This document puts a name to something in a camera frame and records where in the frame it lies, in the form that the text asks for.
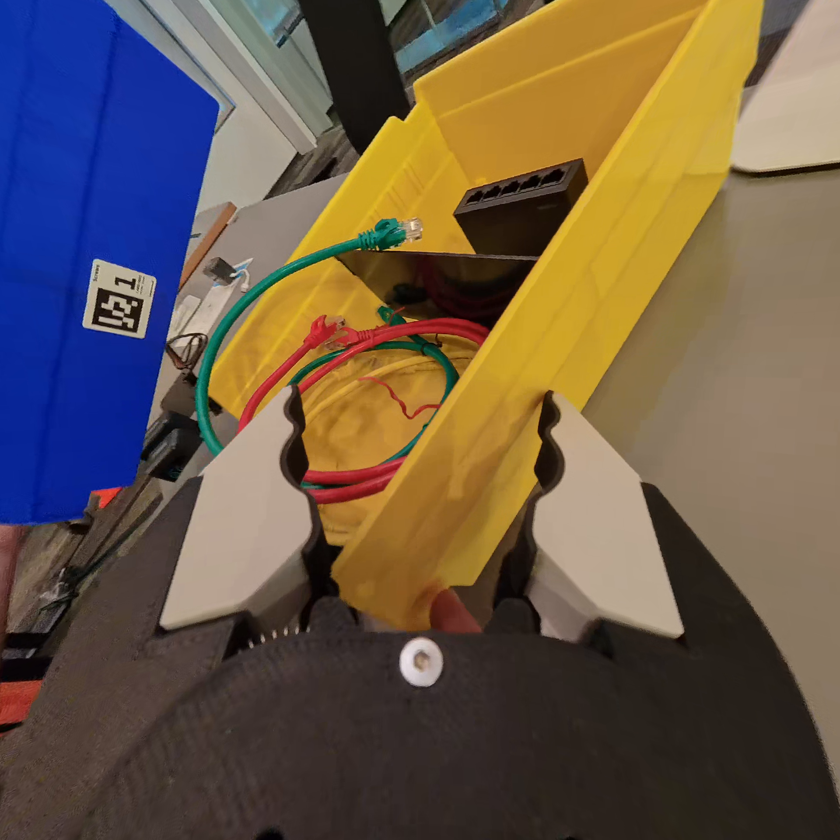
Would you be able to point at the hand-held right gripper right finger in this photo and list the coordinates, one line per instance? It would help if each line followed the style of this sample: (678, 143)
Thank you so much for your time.
(604, 531)

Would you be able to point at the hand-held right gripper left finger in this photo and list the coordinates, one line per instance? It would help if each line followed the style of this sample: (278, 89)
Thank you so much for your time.
(236, 525)

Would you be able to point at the yellow plastic bin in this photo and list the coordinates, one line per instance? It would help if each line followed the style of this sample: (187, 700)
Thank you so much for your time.
(590, 229)

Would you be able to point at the black network switch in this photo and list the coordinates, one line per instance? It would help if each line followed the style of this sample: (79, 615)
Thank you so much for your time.
(518, 223)

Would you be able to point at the blue plastic bin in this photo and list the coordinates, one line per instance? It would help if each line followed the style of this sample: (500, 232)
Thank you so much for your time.
(79, 164)

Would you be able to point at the person's right hand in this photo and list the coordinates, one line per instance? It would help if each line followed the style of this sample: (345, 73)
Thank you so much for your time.
(453, 613)

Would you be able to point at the black bin divider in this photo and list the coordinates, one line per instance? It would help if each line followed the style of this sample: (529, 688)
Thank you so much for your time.
(420, 269)

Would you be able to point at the white rounded base board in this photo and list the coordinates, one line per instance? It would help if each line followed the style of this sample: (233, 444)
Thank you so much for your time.
(787, 118)

